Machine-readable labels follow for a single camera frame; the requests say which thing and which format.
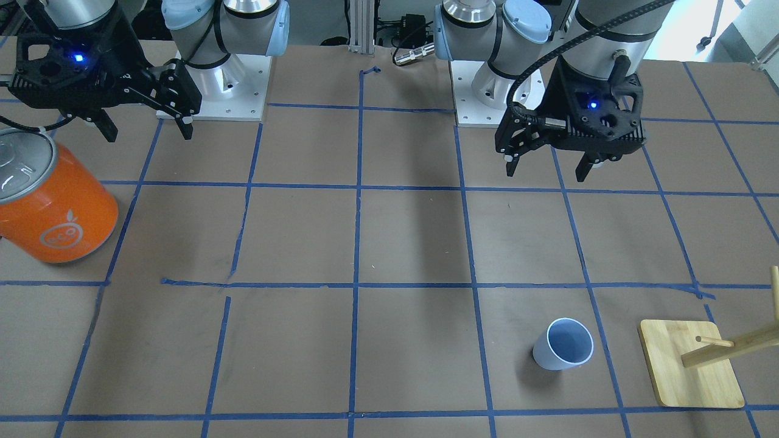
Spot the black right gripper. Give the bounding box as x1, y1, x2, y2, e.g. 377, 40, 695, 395
9, 16, 202, 142

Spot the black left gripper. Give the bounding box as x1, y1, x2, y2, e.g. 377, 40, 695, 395
495, 58, 646, 183

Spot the light blue plastic cup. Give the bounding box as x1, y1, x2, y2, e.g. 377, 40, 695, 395
532, 317, 595, 370

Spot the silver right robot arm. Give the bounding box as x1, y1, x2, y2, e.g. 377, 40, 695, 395
2, 1, 606, 142

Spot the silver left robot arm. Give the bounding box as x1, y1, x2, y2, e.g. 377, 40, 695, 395
432, 1, 672, 182

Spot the orange soda can container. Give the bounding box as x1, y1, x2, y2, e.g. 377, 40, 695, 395
1, 128, 119, 263

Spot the wooden mug stand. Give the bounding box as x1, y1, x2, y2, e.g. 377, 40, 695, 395
638, 265, 779, 408

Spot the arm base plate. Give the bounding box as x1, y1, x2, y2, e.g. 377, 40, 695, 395
187, 54, 274, 122
450, 60, 514, 128

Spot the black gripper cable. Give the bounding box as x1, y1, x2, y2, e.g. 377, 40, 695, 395
509, 0, 673, 122

